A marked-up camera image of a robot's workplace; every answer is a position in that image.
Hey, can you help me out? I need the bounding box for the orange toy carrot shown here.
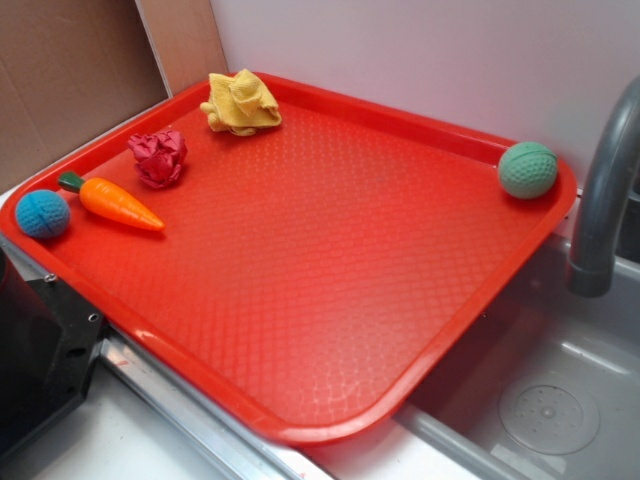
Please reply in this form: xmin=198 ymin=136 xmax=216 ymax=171
xmin=57 ymin=172 xmax=165 ymax=232

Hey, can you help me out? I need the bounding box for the red plastic tray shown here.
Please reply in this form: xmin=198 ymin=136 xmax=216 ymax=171
xmin=1 ymin=74 xmax=577 ymax=445

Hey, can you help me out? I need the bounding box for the crumpled yellow cloth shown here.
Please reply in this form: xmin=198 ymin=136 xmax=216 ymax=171
xmin=200 ymin=69 xmax=282 ymax=137

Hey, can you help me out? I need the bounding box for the crumpled red paper ball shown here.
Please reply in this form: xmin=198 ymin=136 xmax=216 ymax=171
xmin=127 ymin=130 xmax=188 ymax=189

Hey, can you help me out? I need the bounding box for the green dimpled ball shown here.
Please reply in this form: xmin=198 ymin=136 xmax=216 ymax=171
xmin=497 ymin=142 xmax=558 ymax=200

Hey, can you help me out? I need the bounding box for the grey toy sink basin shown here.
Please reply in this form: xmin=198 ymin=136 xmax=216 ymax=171
xmin=319 ymin=239 xmax=640 ymax=480

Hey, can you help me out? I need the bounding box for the blue dimpled ball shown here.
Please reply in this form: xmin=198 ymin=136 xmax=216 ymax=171
xmin=15 ymin=190 xmax=71 ymax=239

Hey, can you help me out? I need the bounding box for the brown cardboard panel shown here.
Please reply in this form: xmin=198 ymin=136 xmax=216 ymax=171
xmin=1 ymin=1 xmax=227 ymax=191

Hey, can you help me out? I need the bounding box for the grey toy faucet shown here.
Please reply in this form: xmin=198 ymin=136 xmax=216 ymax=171
xmin=565 ymin=79 xmax=639 ymax=298

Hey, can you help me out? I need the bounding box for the silver metal rail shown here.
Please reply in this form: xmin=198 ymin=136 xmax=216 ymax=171
xmin=0 ymin=234 xmax=321 ymax=480

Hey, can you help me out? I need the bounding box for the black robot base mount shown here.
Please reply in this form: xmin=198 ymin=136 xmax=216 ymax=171
xmin=1 ymin=253 xmax=106 ymax=462

